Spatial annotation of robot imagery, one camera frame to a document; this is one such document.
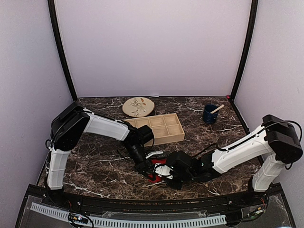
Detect wooden stick in mug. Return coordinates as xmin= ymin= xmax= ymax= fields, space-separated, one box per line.
xmin=210 ymin=104 xmax=224 ymax=114

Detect dark blue mug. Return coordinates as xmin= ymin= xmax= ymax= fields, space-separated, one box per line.
xmin=203 ymin=104 xmax=219 ymax=124

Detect black front rail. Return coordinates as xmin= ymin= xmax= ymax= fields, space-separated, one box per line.
xmin=78 ymin=196 xmax=229 ymax=213

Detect right black frame post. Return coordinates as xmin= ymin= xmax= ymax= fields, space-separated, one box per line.
xmin=230 ymin=0 xmax=258 ymax=103

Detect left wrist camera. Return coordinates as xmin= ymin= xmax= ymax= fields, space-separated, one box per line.
xmin=145 ymin=151 xmax=169 ymax=160

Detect white slotted cable duct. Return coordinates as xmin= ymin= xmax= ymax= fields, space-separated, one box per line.
xmin=30 ymin=202 xmax=227 ymax=228

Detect left black frame post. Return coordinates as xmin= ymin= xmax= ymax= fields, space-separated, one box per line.
xmin=47 ymin=0 xmax=78 ymax=101

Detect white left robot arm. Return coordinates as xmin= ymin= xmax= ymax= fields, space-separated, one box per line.
xmin=46 ymin=102 xmax=155 ymax=207

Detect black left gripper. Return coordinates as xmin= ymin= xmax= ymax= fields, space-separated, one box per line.
xmin=124 ymin=143 xmax=156 ymax=181

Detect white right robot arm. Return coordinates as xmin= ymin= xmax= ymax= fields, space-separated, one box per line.
xmin=162 ymin=114 xmax=303 ymax=206

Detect black frame post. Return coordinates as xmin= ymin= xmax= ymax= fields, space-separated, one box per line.
xmin=230 ymin=0 xmax=258 ymax=103
xmin=47 ymin=0 xmax=78 ymax=101

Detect floral ceramic plate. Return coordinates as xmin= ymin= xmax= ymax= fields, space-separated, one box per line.
xmin=122 ymin=97 xmax=155 ymax=118

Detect red sock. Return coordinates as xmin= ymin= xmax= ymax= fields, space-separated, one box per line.
xmin=148 ymin=159 xmax=167 ymax=183

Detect wooden compartment tray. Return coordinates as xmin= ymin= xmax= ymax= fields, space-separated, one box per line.
xmin=125 ymin=113 xmax=185 ymax=147

